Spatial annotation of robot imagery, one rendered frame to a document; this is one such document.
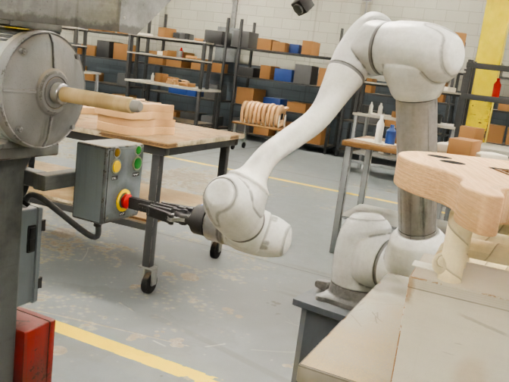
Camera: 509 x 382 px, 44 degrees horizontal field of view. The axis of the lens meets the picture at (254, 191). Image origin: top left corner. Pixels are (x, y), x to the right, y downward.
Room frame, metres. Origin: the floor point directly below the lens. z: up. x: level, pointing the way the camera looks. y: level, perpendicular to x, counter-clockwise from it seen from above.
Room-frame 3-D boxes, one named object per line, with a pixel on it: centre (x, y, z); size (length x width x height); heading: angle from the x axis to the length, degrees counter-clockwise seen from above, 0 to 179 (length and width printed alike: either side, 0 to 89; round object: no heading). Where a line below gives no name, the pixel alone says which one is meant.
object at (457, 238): (0.84, -0.28, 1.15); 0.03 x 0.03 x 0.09
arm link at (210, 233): (1.48, 0.07, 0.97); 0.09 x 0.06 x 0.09; 156
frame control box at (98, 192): (1.62, 0.46, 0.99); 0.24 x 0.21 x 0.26; 66
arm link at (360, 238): (1.81, -0.35, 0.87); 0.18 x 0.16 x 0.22; 44
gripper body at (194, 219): (1.51, 0.14, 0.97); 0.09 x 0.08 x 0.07; 66
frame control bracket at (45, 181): (1.57, 0.48, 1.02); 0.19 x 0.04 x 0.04; 156
